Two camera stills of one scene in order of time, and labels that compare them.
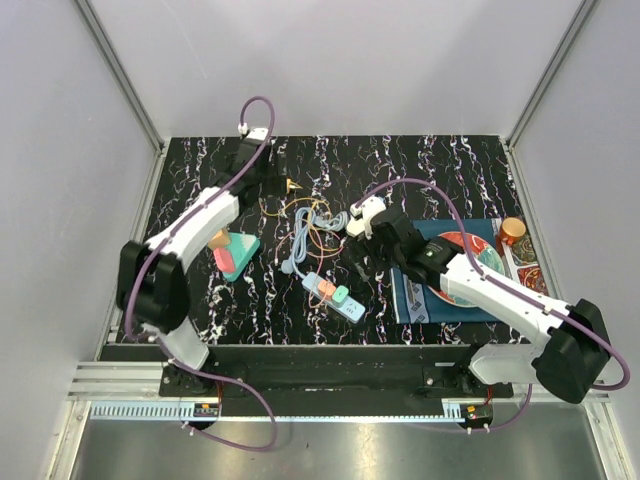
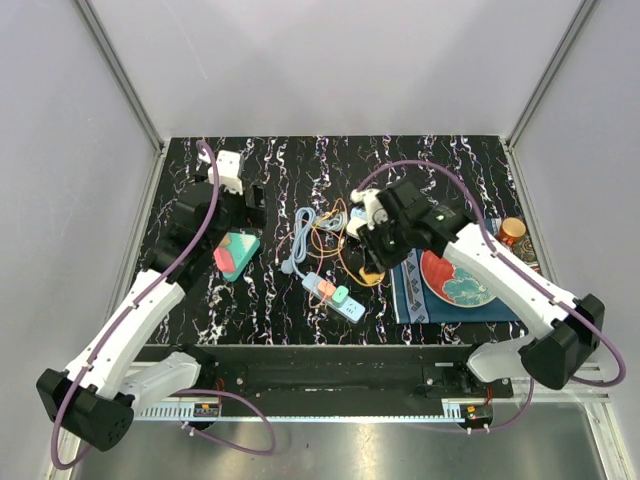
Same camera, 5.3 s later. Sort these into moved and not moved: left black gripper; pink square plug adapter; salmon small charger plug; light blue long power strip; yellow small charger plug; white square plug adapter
Moved: yellow small charger plug; left black gripper
Not moved: light blue long power strip; pink square plug adapter; white square plug adapter; salmon small charger plug
